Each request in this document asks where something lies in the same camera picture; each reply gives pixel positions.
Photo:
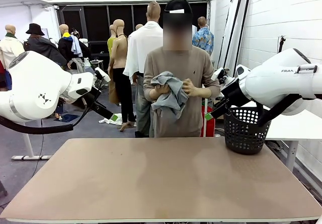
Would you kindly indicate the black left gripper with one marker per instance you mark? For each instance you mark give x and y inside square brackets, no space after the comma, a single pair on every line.
[96,100]

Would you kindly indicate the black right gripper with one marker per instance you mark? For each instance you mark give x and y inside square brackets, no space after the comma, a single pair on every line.
[232,91]

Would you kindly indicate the grey training pants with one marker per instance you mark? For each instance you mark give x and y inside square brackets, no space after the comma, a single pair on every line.
[171,100]

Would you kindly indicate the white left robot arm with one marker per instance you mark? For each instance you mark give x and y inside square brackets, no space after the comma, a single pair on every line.
[32,83]

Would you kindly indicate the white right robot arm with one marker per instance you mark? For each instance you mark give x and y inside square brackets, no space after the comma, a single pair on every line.
[271,80]

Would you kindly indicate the person's left forearm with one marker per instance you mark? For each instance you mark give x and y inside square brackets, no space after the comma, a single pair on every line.
[208,91]

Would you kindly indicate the person's right forearm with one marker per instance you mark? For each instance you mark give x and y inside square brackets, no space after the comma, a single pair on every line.
[151,94]

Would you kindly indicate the person's left hand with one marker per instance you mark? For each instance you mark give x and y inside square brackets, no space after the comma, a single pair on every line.
[190,88]

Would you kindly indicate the person's right hand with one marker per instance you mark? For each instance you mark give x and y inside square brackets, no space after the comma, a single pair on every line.
[162,89]

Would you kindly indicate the white cloth on floor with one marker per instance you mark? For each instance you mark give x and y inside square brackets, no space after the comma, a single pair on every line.
[113,120]

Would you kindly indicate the red fire extinguisher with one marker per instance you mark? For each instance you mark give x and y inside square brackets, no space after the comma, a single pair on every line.
[207,125]

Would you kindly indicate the black perforated plastic basket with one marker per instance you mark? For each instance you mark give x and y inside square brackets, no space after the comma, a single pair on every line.
[241,133]

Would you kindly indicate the mannequin grey sweater light jeans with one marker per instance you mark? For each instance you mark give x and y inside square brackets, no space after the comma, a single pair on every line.
[76,64]

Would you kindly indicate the person in beige sweater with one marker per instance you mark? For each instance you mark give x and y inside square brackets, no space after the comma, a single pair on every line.
[176,63]

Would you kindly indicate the bare-torso mannequin black trousers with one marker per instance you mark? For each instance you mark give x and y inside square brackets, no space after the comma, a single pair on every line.
[120,53]

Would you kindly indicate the mannequin in blue floral shirt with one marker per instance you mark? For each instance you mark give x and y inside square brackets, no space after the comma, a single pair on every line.
[202,40]

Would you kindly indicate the mannequin in yellow-green top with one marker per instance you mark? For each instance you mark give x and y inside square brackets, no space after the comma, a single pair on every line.
[110,45]

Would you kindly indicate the mannequin with white cloth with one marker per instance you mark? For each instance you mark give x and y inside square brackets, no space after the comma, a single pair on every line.
[141,45]

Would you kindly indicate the mannequin black jacket yellow collar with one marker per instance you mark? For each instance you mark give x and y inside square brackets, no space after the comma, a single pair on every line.
[66,45]

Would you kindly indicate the small black tripod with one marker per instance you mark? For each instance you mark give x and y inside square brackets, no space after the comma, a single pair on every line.
[281,42]

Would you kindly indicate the bare beige mannequin head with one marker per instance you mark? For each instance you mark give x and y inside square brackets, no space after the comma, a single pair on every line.
[139,27]

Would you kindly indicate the black cap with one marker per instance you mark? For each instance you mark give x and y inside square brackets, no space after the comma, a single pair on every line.
[178,3]

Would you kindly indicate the red and blue garment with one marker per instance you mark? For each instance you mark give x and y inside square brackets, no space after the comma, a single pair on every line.
[2,70]

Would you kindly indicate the mannequin in cream jacket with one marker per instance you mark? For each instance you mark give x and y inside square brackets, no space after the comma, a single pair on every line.
[10,47]

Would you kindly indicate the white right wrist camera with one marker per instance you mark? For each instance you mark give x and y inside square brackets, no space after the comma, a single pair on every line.
[217,74]

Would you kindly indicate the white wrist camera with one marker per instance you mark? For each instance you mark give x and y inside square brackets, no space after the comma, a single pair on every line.
[217,74]
[103,74]

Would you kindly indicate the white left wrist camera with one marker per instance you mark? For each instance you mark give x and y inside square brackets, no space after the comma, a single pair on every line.
[103,74]

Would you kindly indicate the black frame white panel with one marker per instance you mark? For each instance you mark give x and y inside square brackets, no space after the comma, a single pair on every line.
[242,20]
[232,27]

